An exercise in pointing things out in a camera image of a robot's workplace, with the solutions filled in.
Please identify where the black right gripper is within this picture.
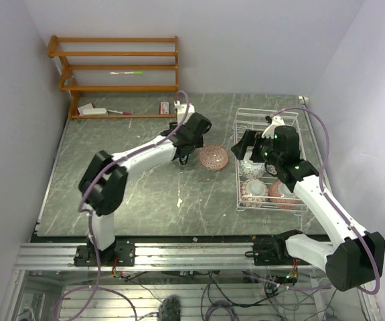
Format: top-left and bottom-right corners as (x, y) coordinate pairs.
(231, 129), (282, 167)

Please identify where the black leaf pattern bowl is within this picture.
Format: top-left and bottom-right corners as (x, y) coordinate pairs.
(239, 160), (266, 179)

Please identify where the red drop pattern bowl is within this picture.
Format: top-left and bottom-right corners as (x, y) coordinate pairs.
(199, 144), (229, 171)

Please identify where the brown flower grid bowl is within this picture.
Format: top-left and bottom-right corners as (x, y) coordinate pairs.
(265, 164), (277, 177)

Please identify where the white bowl red diamond outside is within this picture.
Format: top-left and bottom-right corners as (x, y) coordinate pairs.
(240, 179), (268, 208)

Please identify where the red diamond pattern bowl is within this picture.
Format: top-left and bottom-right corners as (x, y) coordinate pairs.
(268, 181), (301, 210)

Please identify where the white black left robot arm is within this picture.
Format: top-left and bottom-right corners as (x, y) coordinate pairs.
(74, 113), (212, 266)

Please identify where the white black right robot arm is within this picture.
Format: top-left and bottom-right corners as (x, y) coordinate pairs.
(231, 125), (385, 294)

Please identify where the wooden shelf rack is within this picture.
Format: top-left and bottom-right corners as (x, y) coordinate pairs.
(46, 35), (179, 120)

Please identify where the red white small box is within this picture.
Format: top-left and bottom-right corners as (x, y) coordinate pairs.
(159, 102), (169, 115)

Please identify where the pink white marker pen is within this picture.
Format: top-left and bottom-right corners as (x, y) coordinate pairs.
(107, 109), (132, 116)

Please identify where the green white marker pen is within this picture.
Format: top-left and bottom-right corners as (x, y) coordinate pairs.
(109, 70), (143, 76)

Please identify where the white eraser block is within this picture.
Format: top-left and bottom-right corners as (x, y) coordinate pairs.
(82, 108), (108, 116)

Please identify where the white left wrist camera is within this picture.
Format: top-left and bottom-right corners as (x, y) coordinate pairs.
(174, 100), (195, 124)

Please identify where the white wire dish rack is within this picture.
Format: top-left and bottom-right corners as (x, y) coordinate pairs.
(233, 108), (308, 213)

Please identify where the aluminium rail base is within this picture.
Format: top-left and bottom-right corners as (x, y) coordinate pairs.
(14, 239), (367, 272)

